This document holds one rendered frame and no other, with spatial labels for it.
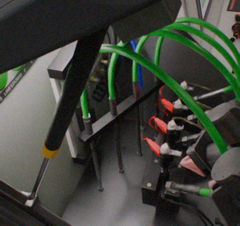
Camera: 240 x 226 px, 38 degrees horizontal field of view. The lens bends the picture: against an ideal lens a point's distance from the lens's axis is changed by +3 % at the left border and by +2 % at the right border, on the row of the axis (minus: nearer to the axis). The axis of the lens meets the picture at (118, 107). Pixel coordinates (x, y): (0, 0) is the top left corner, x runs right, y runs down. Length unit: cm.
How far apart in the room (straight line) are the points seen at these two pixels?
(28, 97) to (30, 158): 15
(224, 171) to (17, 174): 47
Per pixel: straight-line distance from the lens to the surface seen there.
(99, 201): 109
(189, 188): 74
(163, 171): 92
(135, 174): 113
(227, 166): 49
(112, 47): 62
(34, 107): 79
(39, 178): 48
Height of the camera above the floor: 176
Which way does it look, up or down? 44 degrees down
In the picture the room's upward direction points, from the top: 6 degrees counter-clockwise
